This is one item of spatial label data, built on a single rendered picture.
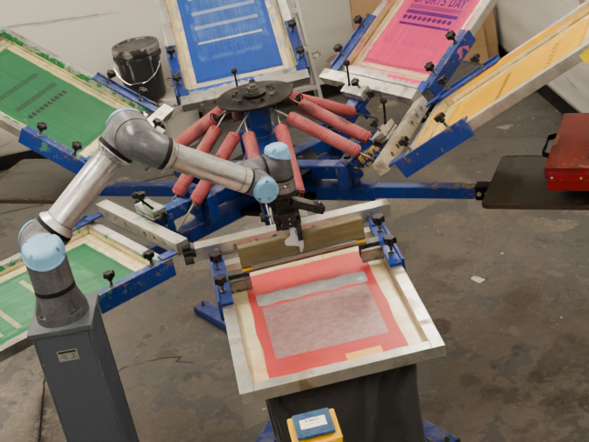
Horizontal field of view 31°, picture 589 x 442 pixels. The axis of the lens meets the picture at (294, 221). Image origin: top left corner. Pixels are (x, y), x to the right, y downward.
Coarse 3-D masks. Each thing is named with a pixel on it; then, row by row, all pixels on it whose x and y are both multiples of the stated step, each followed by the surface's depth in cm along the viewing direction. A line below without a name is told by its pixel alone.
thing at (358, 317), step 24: (312, 264) 357; (336, 264) 355; (360, 264) 352; (360, 288) 338; (336, 312) 328; (360, 312) 326; (384, 312) 323; (336, 336) 316; (360, 336) 314; (384, 336) 312
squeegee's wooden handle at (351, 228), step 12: (312, 228) 340; (324, 228) 339; (336, 228) 339; (348, 228) 340; (360, 228) 341; (264, 240) 338; (276, 240) 338; (312, 240) 340; (324, 240) 340; (336, 240) 341; (240, 252) 337; (252, 252) 338; (264, 252) 339; (276, 252) 339; (288, 252) 340; (300, 252) 341
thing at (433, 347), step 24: (240, 264) 361; (408, 288) 327; (240, 336) 319; (432, 336) 301; (240, 360) 307; (360, 360) 297; (384, 360) 296; (408, 360) 297; (240, 384) 297; (264, 384) 295; (288, 384) 294; (312, 384) 295
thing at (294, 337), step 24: (264, 288) 349; (288, 288) 346; (264, 312) 335; (288, 312) 333; (312, 312) 330; (264, 336) 323; (288, 336) 321; (312, 336) 319; (288, 360) 309; (312, 360) 307; (336, 360) 305
